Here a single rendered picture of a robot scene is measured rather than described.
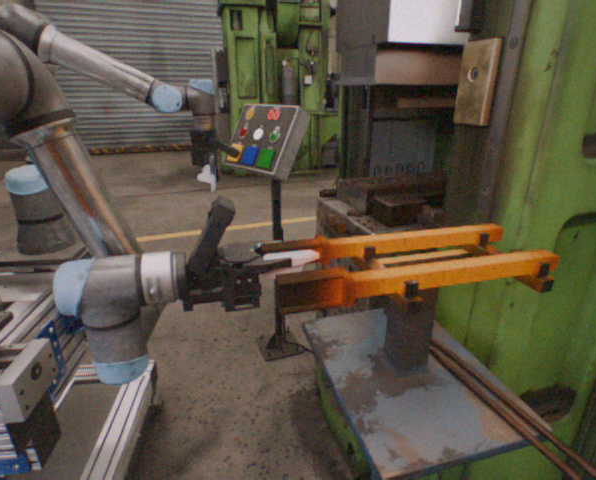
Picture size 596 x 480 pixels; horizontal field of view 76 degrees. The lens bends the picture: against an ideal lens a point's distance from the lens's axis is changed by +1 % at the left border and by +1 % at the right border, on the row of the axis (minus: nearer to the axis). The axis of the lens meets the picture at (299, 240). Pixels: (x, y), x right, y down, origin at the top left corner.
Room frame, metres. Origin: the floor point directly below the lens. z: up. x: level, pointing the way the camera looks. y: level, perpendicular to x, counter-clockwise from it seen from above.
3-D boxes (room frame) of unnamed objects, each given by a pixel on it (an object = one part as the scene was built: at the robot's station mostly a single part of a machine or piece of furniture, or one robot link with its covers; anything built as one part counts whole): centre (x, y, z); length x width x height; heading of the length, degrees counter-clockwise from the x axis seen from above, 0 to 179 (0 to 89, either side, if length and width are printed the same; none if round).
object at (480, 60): (0.91, -0.39, 1.27); 0.09 x 0.02 x 0.17; 20
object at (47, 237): (1.07, 0.77, 0.87); 0.15 x 0.15 x 0.10
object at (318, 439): (1.14, -0.12, 0.01); 0.58 x 0.39 x 0.01; 20
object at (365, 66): (1.23, -0.36, 1.32); 0.42 x 0.20 x 0.10; 110
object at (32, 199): (1.08, 0.77, 0.98); 0.13 x 0.12 x 0.14; 14
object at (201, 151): (1.32, 0.32, 1.07); 0.09 x 0.08 x 0.12; 96
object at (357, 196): (1.23, -0.36, 0.96); 0.42 x 0.20 x 0.09; 110
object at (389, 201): (1.01, -0.28, 0.95); 0.12 x 0.08 x 0.06; 110
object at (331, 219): (0.71, -0.17, 1.02); 0.23 x 0.06 x 0.02; 106
